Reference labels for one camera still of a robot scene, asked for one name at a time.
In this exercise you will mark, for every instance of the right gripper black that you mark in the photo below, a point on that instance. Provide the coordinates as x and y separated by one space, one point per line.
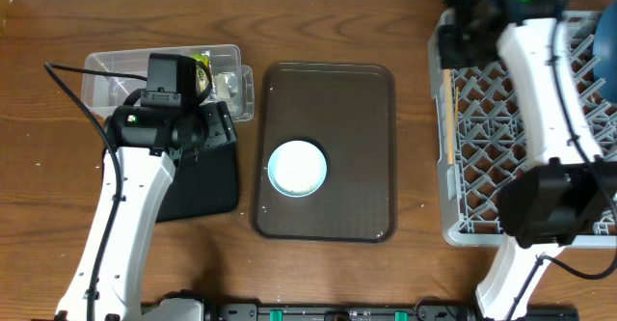
452 58

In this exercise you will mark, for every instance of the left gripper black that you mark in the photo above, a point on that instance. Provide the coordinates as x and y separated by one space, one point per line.
218 126

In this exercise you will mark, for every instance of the white tissue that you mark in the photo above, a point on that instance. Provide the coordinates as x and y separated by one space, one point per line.
226 89

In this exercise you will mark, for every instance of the yellow green snack wrapper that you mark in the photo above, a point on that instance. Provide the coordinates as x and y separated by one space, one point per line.
203 69

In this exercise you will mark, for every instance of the dark blue plate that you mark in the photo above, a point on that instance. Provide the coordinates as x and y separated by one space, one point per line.
604 47

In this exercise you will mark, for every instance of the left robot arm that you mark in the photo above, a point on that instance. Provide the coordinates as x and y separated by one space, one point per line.
169 154

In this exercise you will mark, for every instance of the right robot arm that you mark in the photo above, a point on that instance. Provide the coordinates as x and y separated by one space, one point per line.
568 182

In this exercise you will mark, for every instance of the grey dishwasher rack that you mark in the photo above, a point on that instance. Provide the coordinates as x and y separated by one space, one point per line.
490 146

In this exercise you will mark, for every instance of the black plastic bin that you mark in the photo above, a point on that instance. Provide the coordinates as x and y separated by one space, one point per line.
202 186

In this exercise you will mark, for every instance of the light blue bowl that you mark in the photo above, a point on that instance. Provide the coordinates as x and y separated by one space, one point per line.
297 168

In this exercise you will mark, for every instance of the clear plastic bin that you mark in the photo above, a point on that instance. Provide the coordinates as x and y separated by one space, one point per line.
102 94

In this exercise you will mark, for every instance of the dark brown serving tray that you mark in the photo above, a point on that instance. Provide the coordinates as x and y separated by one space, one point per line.
348 112

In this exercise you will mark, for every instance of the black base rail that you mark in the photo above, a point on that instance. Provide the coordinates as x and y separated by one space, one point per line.
337 312

